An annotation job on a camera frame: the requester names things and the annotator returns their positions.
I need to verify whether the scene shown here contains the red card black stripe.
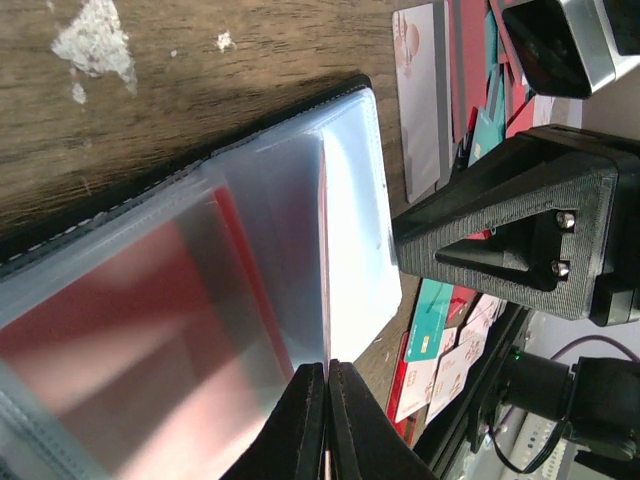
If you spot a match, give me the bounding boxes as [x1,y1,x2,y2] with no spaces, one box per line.
[318,146,332,479]

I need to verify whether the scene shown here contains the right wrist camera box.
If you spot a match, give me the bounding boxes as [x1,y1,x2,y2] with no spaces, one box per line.
[501,0,639,99]

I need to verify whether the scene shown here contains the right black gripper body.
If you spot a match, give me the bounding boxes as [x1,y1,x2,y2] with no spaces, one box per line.
[514,125,639,326]

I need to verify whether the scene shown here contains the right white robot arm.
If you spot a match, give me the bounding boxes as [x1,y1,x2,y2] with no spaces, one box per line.
[393,125,639,461]

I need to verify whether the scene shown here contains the white card red circle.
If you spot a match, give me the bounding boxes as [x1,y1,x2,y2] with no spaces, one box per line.
[1,187,293,479]

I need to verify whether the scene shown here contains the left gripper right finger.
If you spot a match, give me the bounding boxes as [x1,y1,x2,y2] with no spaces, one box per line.
[328,360,435,479]

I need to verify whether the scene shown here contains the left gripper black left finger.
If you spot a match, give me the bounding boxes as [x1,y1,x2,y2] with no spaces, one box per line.
[222,363,325,480]

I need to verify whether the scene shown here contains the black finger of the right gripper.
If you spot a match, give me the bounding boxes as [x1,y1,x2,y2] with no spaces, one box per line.
[392,134,621,321]

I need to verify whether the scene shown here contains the white card black stripe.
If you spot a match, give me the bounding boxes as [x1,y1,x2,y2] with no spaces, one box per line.
[392,1,453,203]

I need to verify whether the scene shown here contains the black leather card holder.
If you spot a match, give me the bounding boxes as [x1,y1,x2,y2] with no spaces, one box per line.
[1,74,402,479]

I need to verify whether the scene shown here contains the teal VIP card right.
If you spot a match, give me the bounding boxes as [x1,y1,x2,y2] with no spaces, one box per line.
[404,279,453,363]

